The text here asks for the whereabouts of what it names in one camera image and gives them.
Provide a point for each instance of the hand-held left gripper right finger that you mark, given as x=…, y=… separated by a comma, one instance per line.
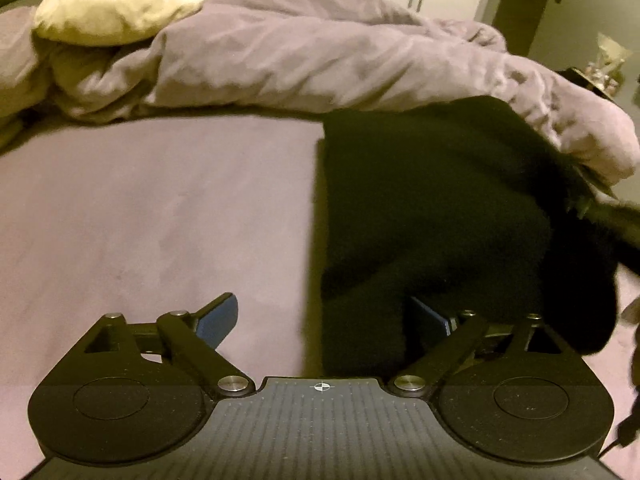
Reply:
x=428, y=318

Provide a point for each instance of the purple bed sheet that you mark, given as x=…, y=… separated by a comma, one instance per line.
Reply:
x=150, y=220

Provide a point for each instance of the purple duvet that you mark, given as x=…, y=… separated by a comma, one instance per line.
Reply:
x=310, y=55

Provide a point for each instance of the pale crinkled wrapping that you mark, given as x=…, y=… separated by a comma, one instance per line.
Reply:
x=609, y=55

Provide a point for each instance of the black garment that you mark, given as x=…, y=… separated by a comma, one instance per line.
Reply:
x=430, y=210

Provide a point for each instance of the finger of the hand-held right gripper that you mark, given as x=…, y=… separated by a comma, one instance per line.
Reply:
x=614, y=222

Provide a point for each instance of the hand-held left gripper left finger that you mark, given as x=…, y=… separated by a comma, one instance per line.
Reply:
x=220, y=318

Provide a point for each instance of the cream plush toy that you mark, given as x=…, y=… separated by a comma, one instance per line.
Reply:
x=115, y=7

